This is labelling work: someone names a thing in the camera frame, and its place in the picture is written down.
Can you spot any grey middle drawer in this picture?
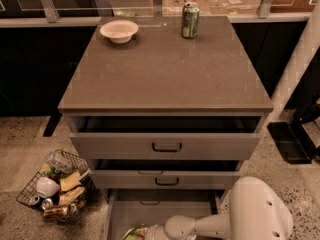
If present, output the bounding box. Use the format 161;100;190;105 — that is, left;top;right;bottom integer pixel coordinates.
91;160;240;190

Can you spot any yellow sponge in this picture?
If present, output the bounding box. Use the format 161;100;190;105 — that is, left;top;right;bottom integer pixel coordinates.
60;171;81;192

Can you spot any white paper bowl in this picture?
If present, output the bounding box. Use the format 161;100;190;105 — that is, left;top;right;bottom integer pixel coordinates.
100;20;139;44

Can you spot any black floor tray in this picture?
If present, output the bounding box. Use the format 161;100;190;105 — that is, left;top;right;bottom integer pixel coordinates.
267;122;319;164

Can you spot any grey bottom drawer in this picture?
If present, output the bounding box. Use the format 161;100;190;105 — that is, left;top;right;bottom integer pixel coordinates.
104;189;223;240

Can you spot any white ceramic cup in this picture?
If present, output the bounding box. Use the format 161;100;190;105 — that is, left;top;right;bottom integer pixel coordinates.
36;177;60;198

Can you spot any grey top drawer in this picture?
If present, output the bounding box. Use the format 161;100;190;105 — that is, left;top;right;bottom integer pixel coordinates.
71;116;260;160

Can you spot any green soda can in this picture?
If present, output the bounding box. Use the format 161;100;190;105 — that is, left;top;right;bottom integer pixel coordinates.
181;2;200;38

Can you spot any silver can in basket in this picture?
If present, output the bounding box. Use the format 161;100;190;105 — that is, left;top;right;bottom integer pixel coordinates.
41;198;53;211

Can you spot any black wire basket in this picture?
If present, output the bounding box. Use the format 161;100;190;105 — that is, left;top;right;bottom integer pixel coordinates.
16;150;95;224

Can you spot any clear plastic bottle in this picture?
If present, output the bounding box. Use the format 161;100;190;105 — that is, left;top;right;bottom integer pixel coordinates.
45;150;73;174

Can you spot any green jalapeno chip bag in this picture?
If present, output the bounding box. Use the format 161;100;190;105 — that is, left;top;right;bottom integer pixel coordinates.
121;225;146;240

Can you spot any grey drawer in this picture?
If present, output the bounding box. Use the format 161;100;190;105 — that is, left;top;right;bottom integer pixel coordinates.
71;116;260;160
91;160;240;190
104;189;223;240

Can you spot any grey drawer cabinet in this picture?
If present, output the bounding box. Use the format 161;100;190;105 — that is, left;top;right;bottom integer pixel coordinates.
57;15;275;240

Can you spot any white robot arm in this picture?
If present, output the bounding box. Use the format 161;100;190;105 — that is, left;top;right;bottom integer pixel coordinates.
145;3;320;240

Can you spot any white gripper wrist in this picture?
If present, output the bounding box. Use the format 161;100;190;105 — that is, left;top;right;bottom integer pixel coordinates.
136;225;167;240

